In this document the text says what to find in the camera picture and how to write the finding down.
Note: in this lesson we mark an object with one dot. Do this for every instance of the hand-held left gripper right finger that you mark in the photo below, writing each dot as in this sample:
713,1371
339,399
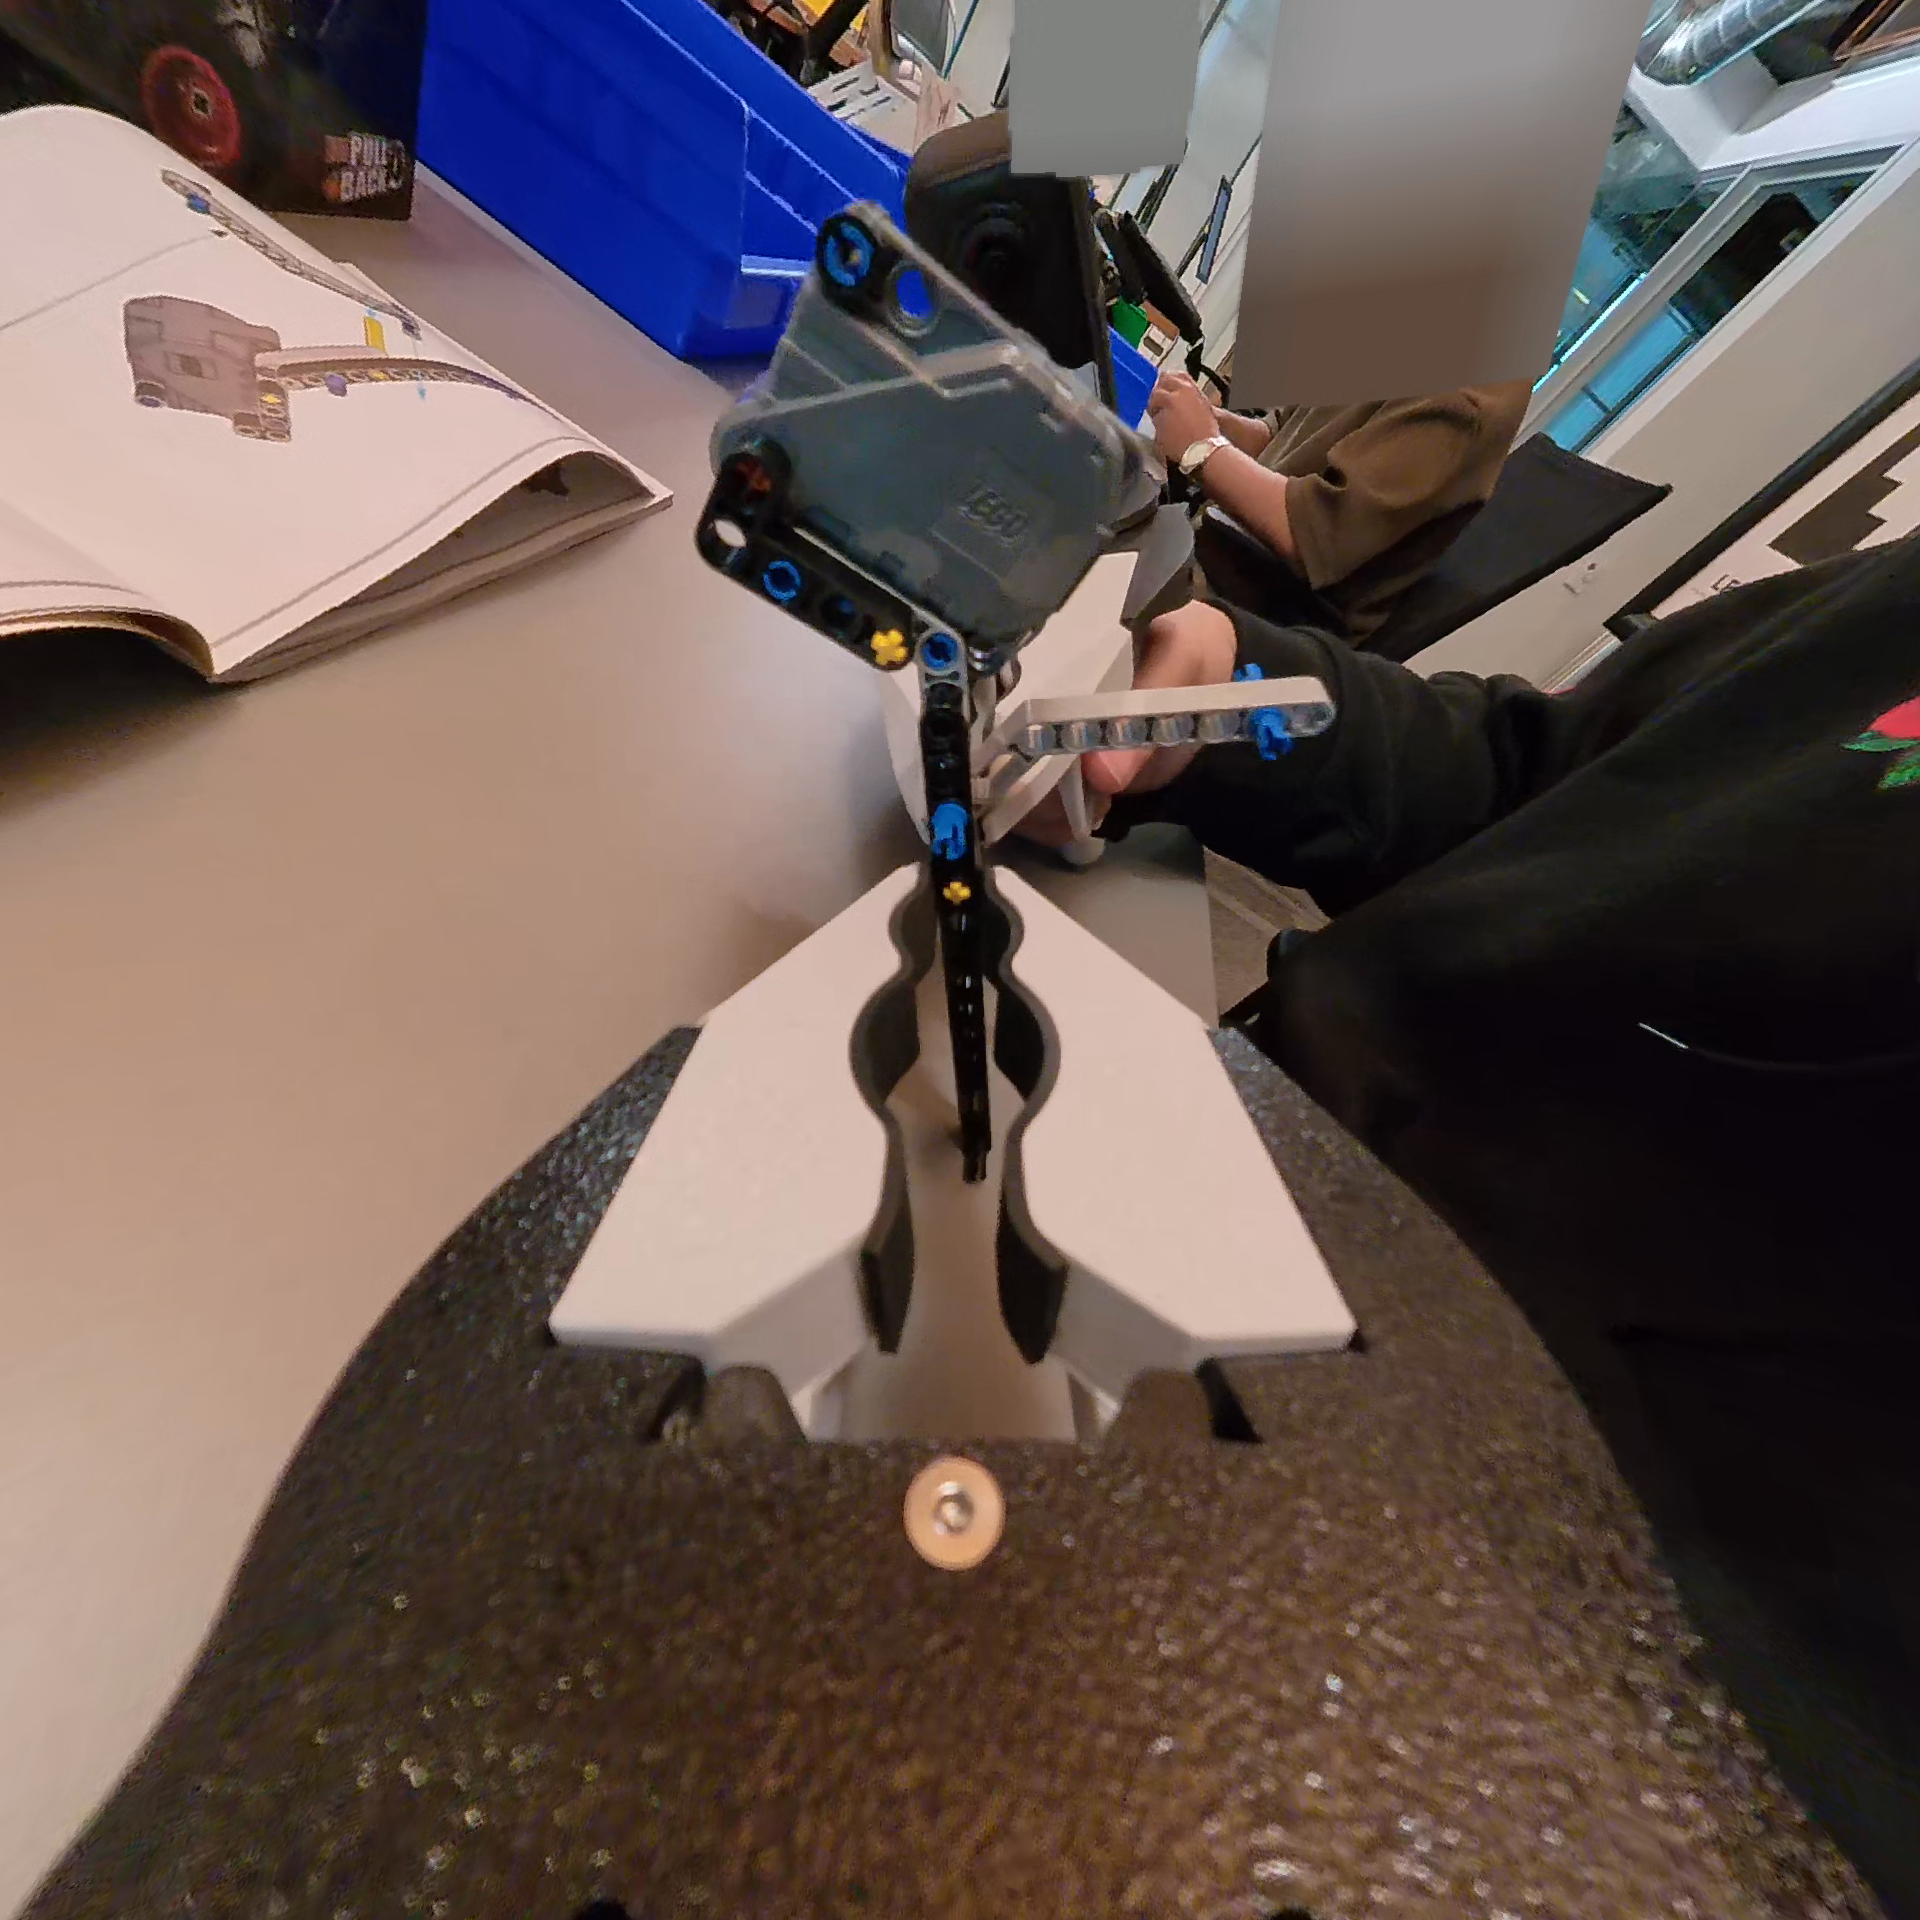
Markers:
1184,1200

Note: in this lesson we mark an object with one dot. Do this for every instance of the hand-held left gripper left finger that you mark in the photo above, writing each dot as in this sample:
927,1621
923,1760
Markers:
720,1200

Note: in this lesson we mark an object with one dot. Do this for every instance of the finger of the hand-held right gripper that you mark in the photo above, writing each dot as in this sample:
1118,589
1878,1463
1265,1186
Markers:
1036,783
908,751

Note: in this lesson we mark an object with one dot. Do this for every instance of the light grey toy brick beam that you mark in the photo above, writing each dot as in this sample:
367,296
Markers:
1172,730

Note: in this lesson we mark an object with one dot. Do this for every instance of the short black toy brick beam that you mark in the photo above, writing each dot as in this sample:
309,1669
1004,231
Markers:
809,579

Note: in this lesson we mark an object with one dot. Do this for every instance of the dark grey toy motor block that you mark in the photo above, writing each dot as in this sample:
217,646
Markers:
931,451

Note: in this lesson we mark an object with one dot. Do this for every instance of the person's right forearm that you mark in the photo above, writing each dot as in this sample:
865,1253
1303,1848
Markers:
1350,780

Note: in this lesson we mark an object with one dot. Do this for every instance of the beige desk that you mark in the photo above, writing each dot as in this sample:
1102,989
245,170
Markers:
375,902

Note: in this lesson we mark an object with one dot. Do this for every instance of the person's right hand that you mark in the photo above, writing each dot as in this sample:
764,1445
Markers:
1184,646

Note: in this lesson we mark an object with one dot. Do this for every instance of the blue storage bin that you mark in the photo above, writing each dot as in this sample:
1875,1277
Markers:
599,149

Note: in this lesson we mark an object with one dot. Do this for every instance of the operator in black sweatshirt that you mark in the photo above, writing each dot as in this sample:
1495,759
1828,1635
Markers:
1652,1125

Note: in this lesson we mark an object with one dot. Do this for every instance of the black chair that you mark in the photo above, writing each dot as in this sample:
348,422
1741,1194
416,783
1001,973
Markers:
1560,524

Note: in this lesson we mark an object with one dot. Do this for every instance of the open instruction booklet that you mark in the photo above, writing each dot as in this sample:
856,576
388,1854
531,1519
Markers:
225,451

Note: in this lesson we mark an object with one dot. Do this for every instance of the black toy set box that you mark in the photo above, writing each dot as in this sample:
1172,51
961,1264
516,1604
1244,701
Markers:
181,91

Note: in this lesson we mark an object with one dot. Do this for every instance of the framed marker poster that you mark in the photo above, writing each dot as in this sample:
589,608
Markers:
1846,510

